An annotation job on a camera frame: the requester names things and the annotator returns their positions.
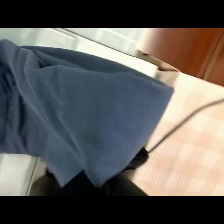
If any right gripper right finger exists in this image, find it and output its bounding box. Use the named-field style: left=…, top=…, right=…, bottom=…
left=102, top=170, right=148, bottom=197

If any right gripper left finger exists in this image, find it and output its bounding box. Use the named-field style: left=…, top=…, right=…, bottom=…
left=59, top=170, right=102, bottom=197

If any blue T-shirt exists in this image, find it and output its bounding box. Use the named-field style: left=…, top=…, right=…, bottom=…
left=0, top=39, right=176, bottom=188

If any black cable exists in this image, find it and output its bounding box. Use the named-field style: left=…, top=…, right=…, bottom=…
left=125, top=98, right=224, bottom=172

